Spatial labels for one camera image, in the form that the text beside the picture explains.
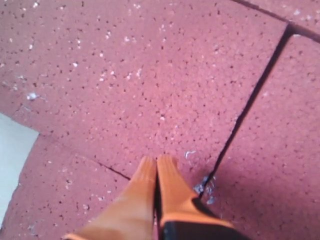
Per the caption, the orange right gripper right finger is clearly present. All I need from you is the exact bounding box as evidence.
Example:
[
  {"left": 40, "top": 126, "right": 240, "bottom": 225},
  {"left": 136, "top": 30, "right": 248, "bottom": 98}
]
[{"left": 157, "top": 155, "right": 234, "bottom": 240}]

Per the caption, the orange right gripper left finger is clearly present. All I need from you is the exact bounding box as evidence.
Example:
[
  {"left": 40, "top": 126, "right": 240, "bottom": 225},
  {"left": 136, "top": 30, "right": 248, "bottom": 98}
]
[{"left": 63, "top": 156, "right": 157, "bottom": 240}]

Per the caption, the large red brick front left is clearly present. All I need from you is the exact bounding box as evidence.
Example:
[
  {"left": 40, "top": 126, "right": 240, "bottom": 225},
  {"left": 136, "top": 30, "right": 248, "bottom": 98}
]
[{"left": 0, "top": 136, "right": 161, "bottom": 240}]

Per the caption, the red brick third row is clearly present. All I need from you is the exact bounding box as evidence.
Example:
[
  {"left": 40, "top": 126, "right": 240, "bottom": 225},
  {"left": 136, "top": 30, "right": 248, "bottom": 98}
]
[{"left": 210, "top": 34, "right": 320, "bottom": 240}]

